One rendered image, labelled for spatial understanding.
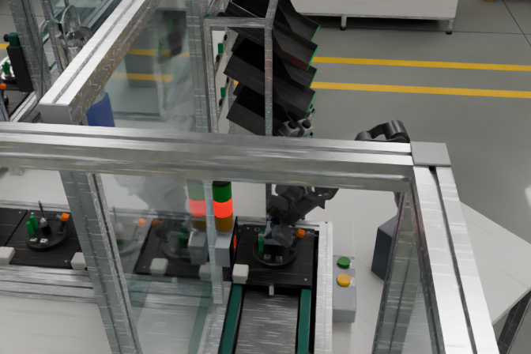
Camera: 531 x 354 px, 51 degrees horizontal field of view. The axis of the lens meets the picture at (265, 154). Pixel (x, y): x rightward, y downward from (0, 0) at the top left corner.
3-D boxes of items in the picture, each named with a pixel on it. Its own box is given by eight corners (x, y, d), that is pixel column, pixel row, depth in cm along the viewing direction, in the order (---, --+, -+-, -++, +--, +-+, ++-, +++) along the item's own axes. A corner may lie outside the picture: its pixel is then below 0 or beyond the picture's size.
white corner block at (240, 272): (249, 273, 172) (248, 264, 169) (246, 284, 168) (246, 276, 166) (234, 272, 172) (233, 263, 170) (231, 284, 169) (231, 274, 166)
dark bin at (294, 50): (315, 51, 169) (327, 32, 164) (306, 72, 159) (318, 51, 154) (234, 5, 168) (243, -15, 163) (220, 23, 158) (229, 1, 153)
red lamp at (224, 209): (234, 205, 143) (233, 190, 140) (231, 218, 139) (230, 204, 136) (215, 204, 144) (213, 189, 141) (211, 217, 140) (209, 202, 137)
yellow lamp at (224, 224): (235, 219, 146) (234, 205, 143) (231, 232, 142) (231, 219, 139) (216, 218, 147) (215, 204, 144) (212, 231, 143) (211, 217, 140)
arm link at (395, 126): (401, 115, 150) (378, 122, 151) (408, 131, 144) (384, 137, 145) (416, 200, 169) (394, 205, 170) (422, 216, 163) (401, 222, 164)
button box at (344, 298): (353, 269, 179) (355, 255, 176) (354, 323, 163) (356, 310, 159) (331, 267, 180) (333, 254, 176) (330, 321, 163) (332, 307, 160)
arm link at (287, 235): (310, 191, 171) (295, 180, 169) (306, 235, 157) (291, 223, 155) (291, 205, 176) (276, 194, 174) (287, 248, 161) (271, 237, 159)
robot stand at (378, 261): (431, 275, 182) (442, 231, 170) (403, 297, 175) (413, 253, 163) (398, 250, 191) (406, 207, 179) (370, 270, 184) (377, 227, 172)
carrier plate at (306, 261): (314, 232, 186) (314, 227, 184) (311, 289, 166) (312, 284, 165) (242, 227, 188) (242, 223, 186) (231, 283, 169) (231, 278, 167)
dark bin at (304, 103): (313, 97, 179) (324, 80, 174) (303, 118, 169) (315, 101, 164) (236, 54, 177) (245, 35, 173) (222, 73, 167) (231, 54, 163)
